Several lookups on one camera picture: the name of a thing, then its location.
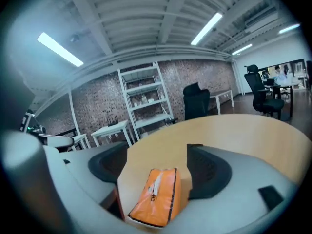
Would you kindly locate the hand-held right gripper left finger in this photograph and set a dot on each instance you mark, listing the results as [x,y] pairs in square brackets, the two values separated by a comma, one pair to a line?
[80,174]

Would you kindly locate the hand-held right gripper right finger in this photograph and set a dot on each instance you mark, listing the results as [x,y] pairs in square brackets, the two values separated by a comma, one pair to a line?
[209,172]

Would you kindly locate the orange packet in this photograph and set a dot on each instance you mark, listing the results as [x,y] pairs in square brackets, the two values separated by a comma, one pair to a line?
[158,199]

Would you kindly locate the white side table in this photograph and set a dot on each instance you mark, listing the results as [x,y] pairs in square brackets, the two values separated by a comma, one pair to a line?
[109,130]
[80,138]

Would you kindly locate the large round wooden table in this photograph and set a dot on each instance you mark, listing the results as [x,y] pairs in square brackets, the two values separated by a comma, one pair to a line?
[243,135]

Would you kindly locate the black router with antennas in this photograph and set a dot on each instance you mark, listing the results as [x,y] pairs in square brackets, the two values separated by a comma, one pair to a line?
[112,122]

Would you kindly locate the black office chair with headrest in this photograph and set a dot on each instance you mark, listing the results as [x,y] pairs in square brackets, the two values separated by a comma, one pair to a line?
[258,96]
[196,103]

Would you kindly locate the grey bench table white legs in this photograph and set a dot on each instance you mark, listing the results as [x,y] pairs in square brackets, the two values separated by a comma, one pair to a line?
[223,93]

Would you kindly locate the white shelf unit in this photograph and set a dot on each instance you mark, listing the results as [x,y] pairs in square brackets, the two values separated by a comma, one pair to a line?
[143,106]

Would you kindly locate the clear plastic bottle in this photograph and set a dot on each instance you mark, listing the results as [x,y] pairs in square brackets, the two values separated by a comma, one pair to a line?
[144,99]

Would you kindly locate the ceiling strip light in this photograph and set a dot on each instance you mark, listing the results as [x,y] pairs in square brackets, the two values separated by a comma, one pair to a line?
[59,49]
[206,28]
[289,28]
[241,49]

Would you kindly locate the wide window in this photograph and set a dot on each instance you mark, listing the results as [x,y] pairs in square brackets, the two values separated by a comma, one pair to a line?
[296,68]

